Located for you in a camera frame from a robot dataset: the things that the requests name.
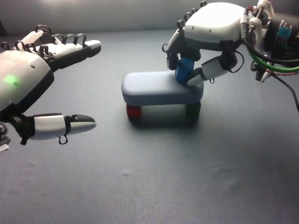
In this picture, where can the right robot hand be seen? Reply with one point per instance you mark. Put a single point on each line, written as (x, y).
(215, 23)

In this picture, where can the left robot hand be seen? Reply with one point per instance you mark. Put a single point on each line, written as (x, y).
(21, 74)

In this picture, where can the blue block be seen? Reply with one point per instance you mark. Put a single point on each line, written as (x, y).
(183, 70)

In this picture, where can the lavender oblong case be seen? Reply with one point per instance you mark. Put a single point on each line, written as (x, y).
(151, 88)

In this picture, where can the green block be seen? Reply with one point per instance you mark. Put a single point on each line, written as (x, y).
(192, 110)

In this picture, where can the red block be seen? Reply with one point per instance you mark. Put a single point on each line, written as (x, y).
(133, 111)

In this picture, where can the grey table cloth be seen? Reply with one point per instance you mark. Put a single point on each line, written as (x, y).
(140, 175)

